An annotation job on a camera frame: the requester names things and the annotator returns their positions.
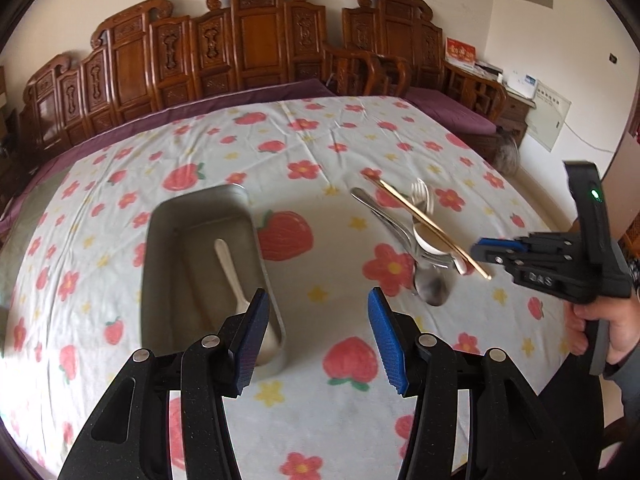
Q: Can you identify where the wide white spoon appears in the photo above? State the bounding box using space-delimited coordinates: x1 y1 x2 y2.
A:
413 224 462 257

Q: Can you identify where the steel spoon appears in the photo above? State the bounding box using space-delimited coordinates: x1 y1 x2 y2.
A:
356 194 449 307

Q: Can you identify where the white plastic fork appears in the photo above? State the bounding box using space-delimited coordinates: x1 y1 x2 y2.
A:
410 178 471 276

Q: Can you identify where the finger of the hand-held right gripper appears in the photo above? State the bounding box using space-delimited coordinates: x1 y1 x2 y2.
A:
475 250 576 281
471 232 583 261

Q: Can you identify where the person's right hand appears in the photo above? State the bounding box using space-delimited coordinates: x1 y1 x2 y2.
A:
565 294 640 367

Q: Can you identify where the person's right forearm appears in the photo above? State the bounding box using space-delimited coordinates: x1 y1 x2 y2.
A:
602 352 640 413

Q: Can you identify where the white box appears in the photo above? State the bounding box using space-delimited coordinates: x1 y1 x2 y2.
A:
509 72 539 99

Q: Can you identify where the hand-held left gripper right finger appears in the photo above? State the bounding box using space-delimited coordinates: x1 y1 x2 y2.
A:
367 286 583 480

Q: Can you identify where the person's dark trouser leg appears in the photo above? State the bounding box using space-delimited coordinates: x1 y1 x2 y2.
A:
537 357 640 480

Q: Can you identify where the steel fork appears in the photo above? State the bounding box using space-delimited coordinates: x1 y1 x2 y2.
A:
350 187 457 268

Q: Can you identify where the carved wooden armchair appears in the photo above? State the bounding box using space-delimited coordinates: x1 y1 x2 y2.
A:
342 0 508 128

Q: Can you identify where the white cable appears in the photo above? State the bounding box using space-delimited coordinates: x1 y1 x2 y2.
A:
569 124 615 154

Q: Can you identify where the strawberry flower print tablecloth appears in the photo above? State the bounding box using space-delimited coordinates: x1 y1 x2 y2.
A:
0 96 576 480

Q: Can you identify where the grey metal tray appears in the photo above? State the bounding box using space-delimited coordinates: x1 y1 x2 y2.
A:
140 183 289 374

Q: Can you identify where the purple armchair cushion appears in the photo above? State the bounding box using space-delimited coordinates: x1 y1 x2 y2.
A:
402 86 497 137

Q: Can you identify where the slim white spoon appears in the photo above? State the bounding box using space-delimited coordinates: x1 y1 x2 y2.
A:
214 238 282 367

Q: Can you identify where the carved wooden bench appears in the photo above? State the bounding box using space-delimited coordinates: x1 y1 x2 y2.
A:
17 0 382 161

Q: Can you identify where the wooden side table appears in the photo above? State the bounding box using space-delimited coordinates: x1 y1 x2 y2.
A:
499 85 537 147

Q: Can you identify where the white wall chart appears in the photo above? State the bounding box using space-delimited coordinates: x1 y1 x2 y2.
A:
525 80 572 154

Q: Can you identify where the long purple bench cushion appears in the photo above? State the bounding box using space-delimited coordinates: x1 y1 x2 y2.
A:
0 78 337 241

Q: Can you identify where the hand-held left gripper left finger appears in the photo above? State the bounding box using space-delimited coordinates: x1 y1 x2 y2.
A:
57 287 271 480

